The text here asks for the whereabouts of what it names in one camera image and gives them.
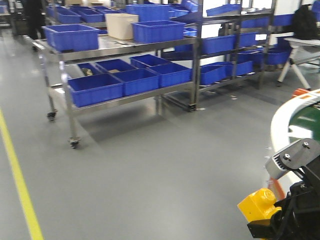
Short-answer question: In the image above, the steel shelving rack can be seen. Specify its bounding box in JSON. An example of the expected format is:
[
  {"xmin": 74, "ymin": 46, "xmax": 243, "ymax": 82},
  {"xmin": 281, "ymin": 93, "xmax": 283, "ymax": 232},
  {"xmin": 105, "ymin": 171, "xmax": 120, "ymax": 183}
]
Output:
[{"xmin": 161, "ymin": 0, "xmax": 288, "ymax": 112}]

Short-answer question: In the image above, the white outer conveyor rim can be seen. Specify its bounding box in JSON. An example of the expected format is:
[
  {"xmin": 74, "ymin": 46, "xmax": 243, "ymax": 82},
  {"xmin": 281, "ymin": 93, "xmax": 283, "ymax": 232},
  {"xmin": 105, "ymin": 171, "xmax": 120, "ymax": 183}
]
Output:
[{"xmin": 270, "ymin": 87, "xmax": 320, "ymax": 201}]

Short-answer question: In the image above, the yellow two-stud toy brick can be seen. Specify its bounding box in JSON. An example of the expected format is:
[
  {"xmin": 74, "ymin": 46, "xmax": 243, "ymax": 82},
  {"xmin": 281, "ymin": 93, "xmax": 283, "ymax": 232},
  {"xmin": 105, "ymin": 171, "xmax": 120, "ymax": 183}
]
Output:
[{"xmin": 237, "ymin": 188, "xmax": 282, "ymax": 223}]

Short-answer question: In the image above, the blue bin lower front middle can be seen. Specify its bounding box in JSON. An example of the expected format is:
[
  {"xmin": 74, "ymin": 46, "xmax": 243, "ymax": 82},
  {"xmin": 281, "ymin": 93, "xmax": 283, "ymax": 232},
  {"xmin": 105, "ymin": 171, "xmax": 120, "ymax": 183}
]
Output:
[{"xmin": 113, "ymin": 68, "xmax": 159, "ymax": 96}]

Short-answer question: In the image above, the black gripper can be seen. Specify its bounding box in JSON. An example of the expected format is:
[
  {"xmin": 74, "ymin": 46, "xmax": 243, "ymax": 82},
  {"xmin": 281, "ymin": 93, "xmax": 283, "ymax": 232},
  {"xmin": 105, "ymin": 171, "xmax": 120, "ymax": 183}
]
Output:
[{"xmin": 247, "ymin": 159, "xmax": 320, "ymax": 240}]

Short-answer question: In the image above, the person in dark jacket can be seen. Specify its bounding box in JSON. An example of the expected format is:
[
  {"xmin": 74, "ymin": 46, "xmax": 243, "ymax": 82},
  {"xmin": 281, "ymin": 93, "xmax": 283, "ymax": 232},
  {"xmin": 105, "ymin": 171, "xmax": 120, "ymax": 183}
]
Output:
[{"xmin": 21, "ymin": 0, "xmax": 45, "ymax": 40}]

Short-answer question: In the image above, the blue bin lower front right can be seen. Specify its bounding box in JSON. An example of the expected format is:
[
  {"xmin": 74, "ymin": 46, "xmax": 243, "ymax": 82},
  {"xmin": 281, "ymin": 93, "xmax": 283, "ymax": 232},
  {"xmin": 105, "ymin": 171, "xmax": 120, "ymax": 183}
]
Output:
[{"xmin": 147, "ymin": 63, "xmax": 192, "ymax": 88}]

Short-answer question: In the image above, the beige cardboard box on cart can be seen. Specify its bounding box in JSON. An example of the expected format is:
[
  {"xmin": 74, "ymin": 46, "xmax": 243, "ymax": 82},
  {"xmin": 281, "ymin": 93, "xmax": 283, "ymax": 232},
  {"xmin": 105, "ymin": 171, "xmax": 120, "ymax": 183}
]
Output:
[{"xmin": 105, "ymin": 13, "xmax": 139, "ymax": 40}]

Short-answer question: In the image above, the blue bin top cart right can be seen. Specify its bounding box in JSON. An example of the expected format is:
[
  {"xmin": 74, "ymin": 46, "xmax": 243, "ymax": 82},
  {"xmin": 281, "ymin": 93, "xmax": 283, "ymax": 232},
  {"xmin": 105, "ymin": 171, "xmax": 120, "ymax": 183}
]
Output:
[{"xmin": 131, "ymin": 20, "xmax": 186, "ymax": 44}]

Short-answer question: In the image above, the blue bin cart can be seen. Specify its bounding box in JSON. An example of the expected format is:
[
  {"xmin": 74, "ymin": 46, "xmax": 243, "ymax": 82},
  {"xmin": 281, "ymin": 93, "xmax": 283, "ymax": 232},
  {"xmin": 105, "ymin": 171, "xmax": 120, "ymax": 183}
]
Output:
[
  {"xmin": 131, "ymin": 20, "xmax": 186, "ymax": 44},
  {"xmin": 42, "ymin": 24, "xmax": 100, "ymax": 52}
]

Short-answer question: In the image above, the steel wheeled cart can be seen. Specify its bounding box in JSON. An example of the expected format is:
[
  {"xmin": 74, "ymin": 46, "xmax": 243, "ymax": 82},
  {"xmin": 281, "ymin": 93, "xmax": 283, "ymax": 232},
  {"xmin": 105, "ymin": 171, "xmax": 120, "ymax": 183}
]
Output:
[{"xmin": 23, "ymin": 34, "xmax": 197, "ymax": 149}]

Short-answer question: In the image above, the blue bin lower front left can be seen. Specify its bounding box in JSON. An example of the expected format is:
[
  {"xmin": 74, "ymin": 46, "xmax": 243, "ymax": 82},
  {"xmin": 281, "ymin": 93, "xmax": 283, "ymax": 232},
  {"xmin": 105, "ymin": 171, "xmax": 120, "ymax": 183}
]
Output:
[{"xmin": 68, "ymin": 73, "xmax": 124, "ymax": 108}]

